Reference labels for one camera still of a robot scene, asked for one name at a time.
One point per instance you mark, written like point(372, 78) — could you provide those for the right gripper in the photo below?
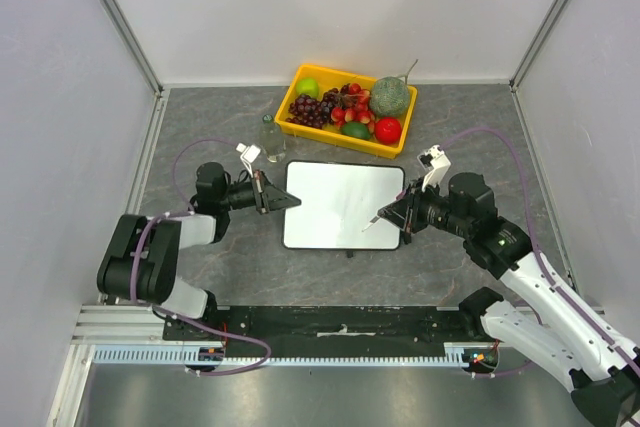
point(410, 213)

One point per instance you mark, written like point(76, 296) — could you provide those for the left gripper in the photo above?
point(269, 197)

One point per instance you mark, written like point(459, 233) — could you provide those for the white marker pen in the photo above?
point(371, 222)

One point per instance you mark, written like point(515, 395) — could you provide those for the small whiteboard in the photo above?
point(337, 201)

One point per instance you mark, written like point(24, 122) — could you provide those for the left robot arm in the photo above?
point(141, 260)

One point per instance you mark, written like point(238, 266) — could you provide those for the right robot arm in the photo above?
point(597, 365)

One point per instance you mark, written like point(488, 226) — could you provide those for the clear glass bottle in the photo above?
point(272, 139)

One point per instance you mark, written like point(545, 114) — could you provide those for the red apple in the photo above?
point(388, 130)

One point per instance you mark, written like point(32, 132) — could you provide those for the green avocado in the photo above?
point(356, 130)

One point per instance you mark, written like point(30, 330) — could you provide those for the purple grape bunch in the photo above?
point(310, 112)

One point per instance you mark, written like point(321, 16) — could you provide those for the red cherry bunch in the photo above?
point(348, 104)

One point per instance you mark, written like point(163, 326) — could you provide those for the green netted melon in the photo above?
point(390, 97)

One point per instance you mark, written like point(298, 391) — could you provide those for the green apple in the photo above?
point(307, 86)

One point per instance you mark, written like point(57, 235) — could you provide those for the yellow plastic bin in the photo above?
point(328, 78)

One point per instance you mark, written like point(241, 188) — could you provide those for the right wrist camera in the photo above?
point(436, 164)

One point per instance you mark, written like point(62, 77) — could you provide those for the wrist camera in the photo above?
point(248, 155)
point(436, 164)

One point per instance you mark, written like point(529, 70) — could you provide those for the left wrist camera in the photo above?
point(248, 155)

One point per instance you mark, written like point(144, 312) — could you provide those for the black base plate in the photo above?
point(341, 330)

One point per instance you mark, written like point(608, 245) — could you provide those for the white cable duct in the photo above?
point(200, 356)

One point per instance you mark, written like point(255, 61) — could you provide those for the right aluminium frame post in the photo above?
point(540, 38)

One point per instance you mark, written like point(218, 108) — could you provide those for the aluminium frame post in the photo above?
point(540, 38)
point(131, 42)

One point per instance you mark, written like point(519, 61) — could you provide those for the left aluminium frame post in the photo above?
point(131, 42)

